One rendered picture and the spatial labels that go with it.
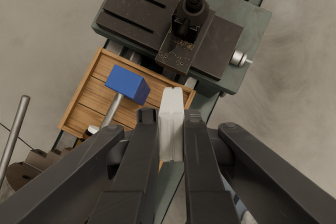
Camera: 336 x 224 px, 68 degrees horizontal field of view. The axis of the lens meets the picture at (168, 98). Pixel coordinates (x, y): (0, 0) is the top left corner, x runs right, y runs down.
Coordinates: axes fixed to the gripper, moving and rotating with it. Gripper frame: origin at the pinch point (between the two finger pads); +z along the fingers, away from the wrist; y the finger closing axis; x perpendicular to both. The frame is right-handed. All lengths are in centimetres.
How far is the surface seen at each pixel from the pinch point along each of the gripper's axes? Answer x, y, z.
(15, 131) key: -8.4, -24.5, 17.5
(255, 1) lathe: 18, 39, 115
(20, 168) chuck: -25, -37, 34
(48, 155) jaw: -23, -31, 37
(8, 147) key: -10.9, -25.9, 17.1
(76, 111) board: -20, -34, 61
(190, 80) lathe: -12, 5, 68
